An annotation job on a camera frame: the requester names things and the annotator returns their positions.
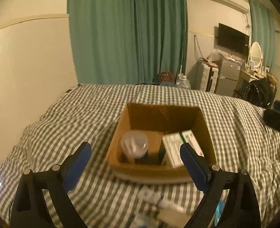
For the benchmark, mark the clear round cotton swab jar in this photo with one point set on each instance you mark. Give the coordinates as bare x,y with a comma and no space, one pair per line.
134,144

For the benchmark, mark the green curtain right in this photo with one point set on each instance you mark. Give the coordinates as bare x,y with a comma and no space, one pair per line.
263,31

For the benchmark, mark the white purple cream tube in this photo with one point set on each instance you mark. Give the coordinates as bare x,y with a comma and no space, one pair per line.
148,195

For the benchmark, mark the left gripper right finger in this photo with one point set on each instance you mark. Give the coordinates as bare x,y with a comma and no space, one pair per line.
241,207

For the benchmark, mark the wooden vanity desk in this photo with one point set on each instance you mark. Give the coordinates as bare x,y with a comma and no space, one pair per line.
245,77

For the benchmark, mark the blue blister pill pack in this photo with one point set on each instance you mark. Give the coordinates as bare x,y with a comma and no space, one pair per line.
218,212

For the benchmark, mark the small silver fridge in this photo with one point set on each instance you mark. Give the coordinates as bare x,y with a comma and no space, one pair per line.
228,76

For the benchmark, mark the black bag on chair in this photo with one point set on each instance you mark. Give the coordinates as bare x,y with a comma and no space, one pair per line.
259,92

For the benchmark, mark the white suitcase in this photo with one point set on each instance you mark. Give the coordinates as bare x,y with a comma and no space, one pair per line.
207,76

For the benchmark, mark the green curtain centre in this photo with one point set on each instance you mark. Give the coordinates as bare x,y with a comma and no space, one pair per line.
127,41

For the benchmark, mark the black wall television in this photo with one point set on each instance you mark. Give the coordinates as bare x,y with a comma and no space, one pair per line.
233,39

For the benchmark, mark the open cardboard box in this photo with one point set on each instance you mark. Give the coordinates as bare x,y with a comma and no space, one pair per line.
155,121

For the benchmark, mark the green curtain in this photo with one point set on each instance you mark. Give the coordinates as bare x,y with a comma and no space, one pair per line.
263,31
127,41

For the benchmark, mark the brown patterned basket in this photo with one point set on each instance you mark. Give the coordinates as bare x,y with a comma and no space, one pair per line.
165,76

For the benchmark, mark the clear water jug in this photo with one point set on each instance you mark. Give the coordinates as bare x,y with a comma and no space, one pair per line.
182,82

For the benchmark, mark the oval white vanity mirror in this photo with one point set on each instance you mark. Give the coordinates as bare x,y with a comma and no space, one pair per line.
256,55

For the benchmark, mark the grey checkered bed cover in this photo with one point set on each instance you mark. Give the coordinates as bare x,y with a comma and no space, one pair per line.
90,113

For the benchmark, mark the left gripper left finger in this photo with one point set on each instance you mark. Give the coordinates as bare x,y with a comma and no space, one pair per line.
29,207

